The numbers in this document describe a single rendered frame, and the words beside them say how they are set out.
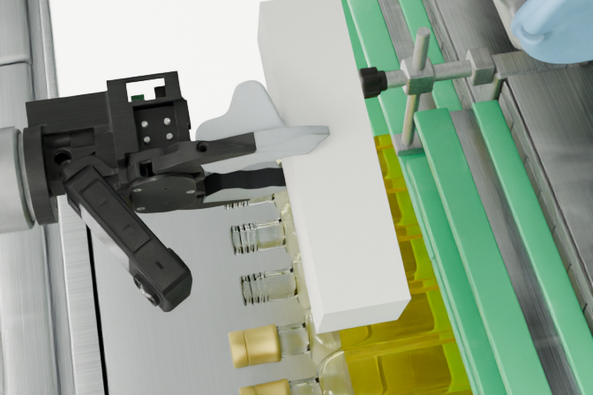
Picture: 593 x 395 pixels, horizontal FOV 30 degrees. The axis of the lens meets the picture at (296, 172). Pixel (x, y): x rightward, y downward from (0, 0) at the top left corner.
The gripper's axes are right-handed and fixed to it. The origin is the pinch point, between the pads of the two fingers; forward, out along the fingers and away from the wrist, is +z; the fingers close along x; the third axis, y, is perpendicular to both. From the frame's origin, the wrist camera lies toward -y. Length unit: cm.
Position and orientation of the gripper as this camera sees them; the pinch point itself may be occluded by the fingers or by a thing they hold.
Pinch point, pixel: (311, 161)
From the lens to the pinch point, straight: 81.0
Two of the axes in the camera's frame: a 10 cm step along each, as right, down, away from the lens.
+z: 9.8, -1.5, 1.3
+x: -0.7, 3.5, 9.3
